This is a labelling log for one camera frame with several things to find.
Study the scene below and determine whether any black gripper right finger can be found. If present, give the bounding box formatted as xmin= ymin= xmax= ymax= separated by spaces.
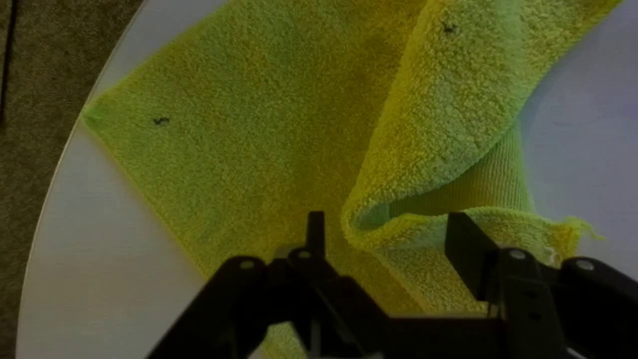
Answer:
xmin=444 ymin=209 xmax=638 ymax=359

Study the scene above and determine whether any yellow microfibre towel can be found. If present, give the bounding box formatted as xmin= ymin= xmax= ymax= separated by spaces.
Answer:
xmin=77 ymin=0 xmax=626 ymax=359

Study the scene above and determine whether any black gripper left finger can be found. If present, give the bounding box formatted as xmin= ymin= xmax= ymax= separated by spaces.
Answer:
xmin=145 ymin=209 xmax=400 ymax=359

